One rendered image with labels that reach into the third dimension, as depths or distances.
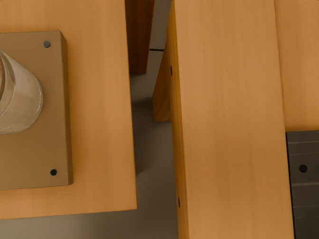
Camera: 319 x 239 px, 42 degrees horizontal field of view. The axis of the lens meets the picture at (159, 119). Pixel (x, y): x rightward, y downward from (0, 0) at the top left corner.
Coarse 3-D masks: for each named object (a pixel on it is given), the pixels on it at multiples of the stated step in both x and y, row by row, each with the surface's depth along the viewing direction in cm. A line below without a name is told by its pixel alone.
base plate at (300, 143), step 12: (288, 132) 56; (300, 132) 56; (312, 132) 56; (288, 144) 56; (300, 144) 56; (312, 144) 56; (288, 156) 56; (300, 156) 55; (312, 156) 56; (300, 168) 55; (312, 168) 55; (300, 180) 55; (312, 180) 55; (300, 192) 55; (312, 192) 55; (300, 204) 55; (312, 204) 55; (300, 216) 55; (312, 216) 55; (300, 228) 55; (312, 228) 55
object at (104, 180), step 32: (0, 0) 60; (32, 0) 61; (64, 0) 61; (96, 0) 61; (0, 32) 60; (64, 32) 60; (96, 32) 61; (96, 64) 60; (128, 64) 61; (96, 96) 60; (128, 96) 60; (96, 128) 59; (128, 128) 60; (96, 160) 59; (128, 160) 59; (0, 192) 58; (32, 192) 58; (64, 192) 58; (96, 192) 58; (128, 192) 59
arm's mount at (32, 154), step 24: (0, 48) 55; (24, 48) 55; (48, 48) 55; (48, 72) 55; (48, 96) 55; (48, 120) 55; (0, 144) 54; (24, 144) 54; (48, 144) 55; (0, 168) 54; (24, 168) 54; (48, 168) 54; (72, 168) 58
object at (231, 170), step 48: (192, 0) 57; (240, 0) 57; (192, 48) 56; (240, 48) 57; (192, 96) 55; (240, 96) 56; (192, 144) 55; (240, 144) 55; (192, 192) 54; (240, 192) 55; (288, 192) 55
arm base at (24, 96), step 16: (16, 64) 44; (16, 80) 42; (32, 80) 50; (16, 96) 42; (32, 96) 48; (0, 112) 40; (16, 112) 44; (32, 112) 51; (0, 128) 45; (16, 128) 50
